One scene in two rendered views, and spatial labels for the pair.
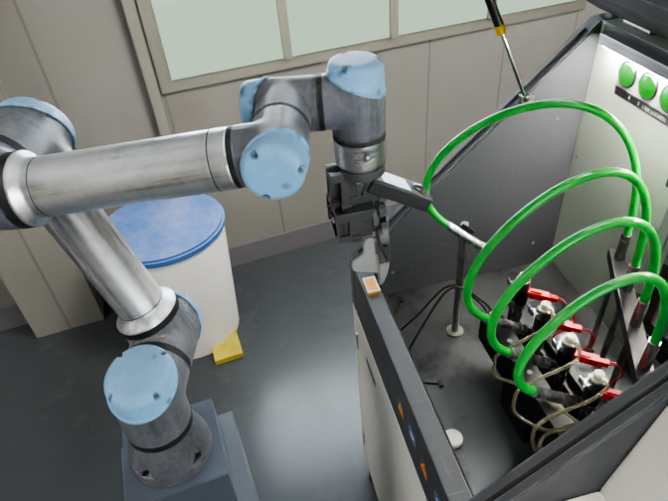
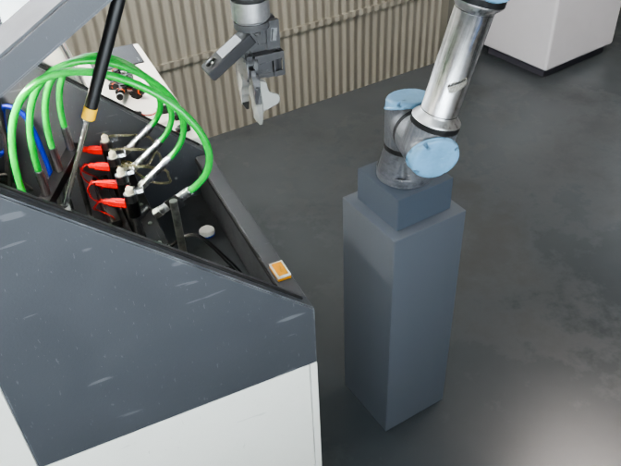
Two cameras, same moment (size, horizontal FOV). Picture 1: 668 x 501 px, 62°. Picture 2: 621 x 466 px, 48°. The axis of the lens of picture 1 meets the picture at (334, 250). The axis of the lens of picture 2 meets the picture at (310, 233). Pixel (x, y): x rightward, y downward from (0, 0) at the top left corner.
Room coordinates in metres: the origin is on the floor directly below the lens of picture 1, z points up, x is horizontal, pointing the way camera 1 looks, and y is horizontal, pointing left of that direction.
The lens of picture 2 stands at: (2.04, -0.27, 1.94)
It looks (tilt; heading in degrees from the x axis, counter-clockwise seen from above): 39 degrees down; 166
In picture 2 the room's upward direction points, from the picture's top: 3 degrees counter-clockwise
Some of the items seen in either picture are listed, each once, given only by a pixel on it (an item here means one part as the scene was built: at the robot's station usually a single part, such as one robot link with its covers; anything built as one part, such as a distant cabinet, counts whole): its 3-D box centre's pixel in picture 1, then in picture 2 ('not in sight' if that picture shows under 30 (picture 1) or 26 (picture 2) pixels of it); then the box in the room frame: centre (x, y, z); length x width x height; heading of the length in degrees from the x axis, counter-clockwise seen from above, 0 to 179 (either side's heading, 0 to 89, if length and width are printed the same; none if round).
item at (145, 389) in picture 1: (148, 392); (408, 118); (0.61, 0.34, 1.07); 0.13 x 0.12 x 0.14; 177
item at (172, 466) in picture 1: (165, 434); (406, 156); (0.60, 0.34, 0.95); 0.15 x 0.15 x 0.10
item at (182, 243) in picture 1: (178, 278); not in sight; (1.81, 0.67, 0.29); 0.50 x 0.48 x 0.59; 106
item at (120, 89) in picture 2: not in sight; (125, 79); (0.01, -0.33, 1.01); 0.23 x 0.11 x 0.06; 10
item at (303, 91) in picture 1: (282, 110); not in sight; (0.70, 0.05, 1.51); 0.11 x 0.11 x 0.08; 87
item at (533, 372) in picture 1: (539, 393); (133, 233); (0.65, -0.37, 0.91); 0.34 x 0.10 x 0.15; 10
